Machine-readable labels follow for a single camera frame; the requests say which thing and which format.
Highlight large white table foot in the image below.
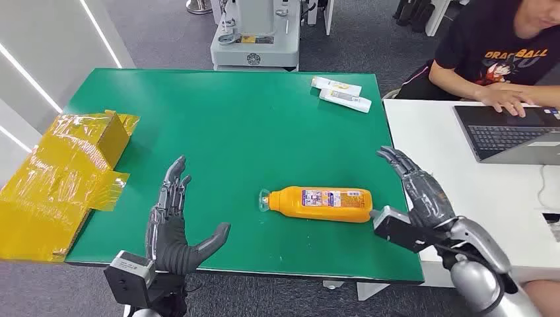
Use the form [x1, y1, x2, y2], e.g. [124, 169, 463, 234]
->
[356, 282, 390, 302]

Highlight chrome chair base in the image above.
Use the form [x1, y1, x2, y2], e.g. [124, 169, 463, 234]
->
[186, 0, 214, 15]

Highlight black and white desk device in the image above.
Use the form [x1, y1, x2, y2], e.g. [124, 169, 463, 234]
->
[542, 213, 560, 242]

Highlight person's right hand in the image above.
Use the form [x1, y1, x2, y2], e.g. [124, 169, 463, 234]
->
[474, 84, 535, 118]

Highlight white tube with yellow print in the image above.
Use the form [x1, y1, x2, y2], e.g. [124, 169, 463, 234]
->
[311, 76, 363, 98]

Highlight person's bare leg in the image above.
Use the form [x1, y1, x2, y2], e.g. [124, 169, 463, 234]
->
[522, 279, 560, 317]

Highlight dark grey laptop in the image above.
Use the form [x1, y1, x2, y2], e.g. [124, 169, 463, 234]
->
[453, 104, 560, 166]

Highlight white tube with grey print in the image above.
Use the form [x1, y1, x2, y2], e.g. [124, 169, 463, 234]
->
[319, 88, 372, 114]

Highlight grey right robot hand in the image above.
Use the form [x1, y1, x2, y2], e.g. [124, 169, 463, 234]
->
[376, 145, 458, 230]

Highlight orange detergent bottle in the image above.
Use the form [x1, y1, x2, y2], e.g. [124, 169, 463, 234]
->
[258, 186, 374, 224]

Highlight white cable on desk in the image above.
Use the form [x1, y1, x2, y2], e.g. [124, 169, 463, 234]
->
[537, 165, 560, 211]

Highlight yellow taped cardboard box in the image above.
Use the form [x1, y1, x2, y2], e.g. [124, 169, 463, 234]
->
[0, 110, 141, 264]

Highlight black objects on floor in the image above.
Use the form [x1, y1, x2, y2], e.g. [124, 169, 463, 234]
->
[392, 0, 436, 34]

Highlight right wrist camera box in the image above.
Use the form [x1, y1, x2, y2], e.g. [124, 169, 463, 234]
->
[372, 205, 438, 255]

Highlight white furniture panel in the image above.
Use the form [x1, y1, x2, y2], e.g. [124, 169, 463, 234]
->
[306, 0, 335, 37]

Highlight white furniture leg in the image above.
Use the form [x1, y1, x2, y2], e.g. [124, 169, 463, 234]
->
[424, 0, 452, 38]

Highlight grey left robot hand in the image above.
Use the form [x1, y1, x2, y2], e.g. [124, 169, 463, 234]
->
[145, 155, 231, 277]

